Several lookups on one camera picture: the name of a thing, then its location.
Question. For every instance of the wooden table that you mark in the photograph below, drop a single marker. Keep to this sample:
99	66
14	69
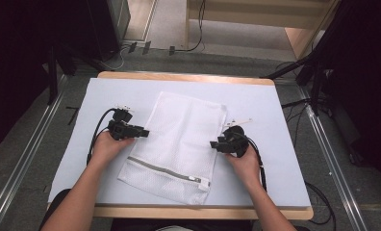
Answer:
185	213

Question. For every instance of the person's left hand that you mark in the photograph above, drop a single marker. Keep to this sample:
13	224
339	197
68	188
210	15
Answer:
110	149

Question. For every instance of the metal floor rail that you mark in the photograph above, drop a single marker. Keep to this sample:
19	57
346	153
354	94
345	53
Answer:
334	166
21	166

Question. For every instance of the black metal stand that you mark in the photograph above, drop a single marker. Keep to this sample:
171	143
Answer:
313	80
53	77

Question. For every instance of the pale blue table mat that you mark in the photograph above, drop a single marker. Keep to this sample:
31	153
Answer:
268	173

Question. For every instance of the light wooden shelf unit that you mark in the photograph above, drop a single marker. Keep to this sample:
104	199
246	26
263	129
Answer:
262	12

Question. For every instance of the person's right hand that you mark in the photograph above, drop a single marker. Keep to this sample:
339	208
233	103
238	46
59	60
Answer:
246	166

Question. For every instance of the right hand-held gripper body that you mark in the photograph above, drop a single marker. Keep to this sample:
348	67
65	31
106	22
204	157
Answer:
238	142

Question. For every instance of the black cabinet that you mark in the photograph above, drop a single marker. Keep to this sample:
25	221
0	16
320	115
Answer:
110	25

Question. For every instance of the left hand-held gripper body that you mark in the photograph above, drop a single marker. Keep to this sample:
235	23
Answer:
121	126

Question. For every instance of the white mesh laundry bag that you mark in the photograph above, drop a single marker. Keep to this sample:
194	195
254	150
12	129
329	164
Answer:
175	147

